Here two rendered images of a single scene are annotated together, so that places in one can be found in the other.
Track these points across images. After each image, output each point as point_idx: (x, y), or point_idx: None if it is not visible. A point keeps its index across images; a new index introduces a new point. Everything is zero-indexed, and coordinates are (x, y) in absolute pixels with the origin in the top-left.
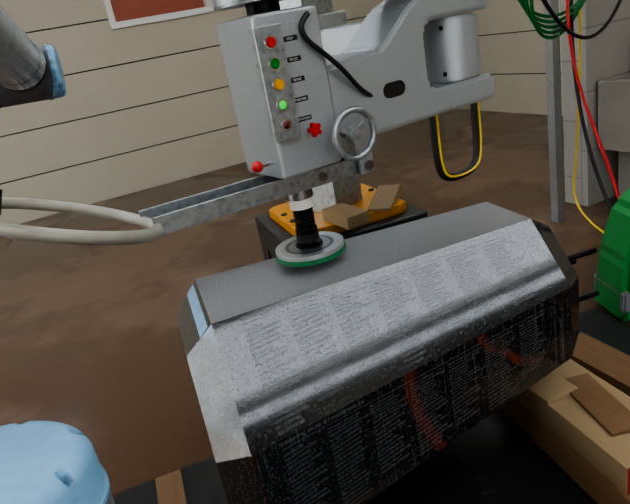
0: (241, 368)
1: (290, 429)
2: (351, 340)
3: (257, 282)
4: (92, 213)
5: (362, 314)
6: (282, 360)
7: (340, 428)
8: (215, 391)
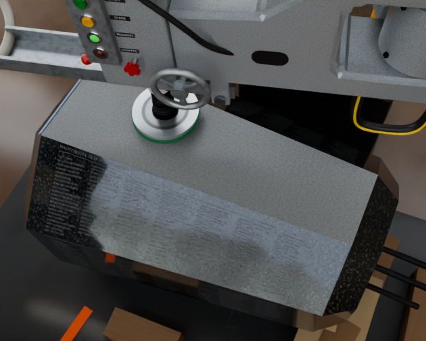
0: (44, 177)
1: (53, 233)
2: (122, 215)
3: (113, 109)
4: None
5: (141, 205)
6: (71, 192)
7: (89, 251)
8: (32, 174)
